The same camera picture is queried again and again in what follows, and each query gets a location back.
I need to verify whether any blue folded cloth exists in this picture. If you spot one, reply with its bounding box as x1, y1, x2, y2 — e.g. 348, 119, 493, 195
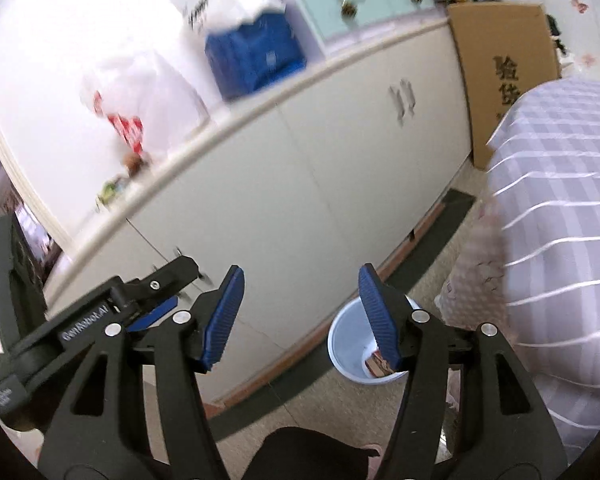
204, 10, 308, 103

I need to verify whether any cardboard box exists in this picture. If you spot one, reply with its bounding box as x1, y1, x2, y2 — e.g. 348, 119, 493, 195
447, 2, 564, 170

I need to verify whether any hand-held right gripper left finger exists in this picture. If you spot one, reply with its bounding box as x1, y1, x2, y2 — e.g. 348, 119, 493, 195
37, 265, 246, 480

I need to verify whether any dark furniture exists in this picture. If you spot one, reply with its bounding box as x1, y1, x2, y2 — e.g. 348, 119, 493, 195
0, 200, 63, 361

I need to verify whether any purple striped bed cover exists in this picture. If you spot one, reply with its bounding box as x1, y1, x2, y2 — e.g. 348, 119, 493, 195
445, 79, 600, 466

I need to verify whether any white cabinet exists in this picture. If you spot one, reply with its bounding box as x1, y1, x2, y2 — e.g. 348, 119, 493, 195
0, 0, 475, 406

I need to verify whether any red printed plastic bag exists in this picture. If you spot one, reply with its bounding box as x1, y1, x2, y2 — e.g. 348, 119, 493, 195
79, 52, 212, 161

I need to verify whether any light blue bin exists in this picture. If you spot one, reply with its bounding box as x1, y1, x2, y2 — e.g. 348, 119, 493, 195
327, 296, 426, 386

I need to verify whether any small brown item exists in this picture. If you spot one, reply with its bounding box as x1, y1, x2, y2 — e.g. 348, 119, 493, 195
122, 150, 154, 179

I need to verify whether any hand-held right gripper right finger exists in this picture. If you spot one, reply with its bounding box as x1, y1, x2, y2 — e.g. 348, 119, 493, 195
358, 264, 568, 480

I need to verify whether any pink floral blanket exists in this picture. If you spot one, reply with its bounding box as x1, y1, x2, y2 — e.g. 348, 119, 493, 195
436, 200, 512, 332

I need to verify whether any brown wrapper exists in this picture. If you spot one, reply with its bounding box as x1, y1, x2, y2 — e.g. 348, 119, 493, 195
362, 345, 399, 379

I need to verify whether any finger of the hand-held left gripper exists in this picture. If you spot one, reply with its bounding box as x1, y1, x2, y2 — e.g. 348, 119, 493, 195
126, 295, 180, 334
122, 255, 202, 312

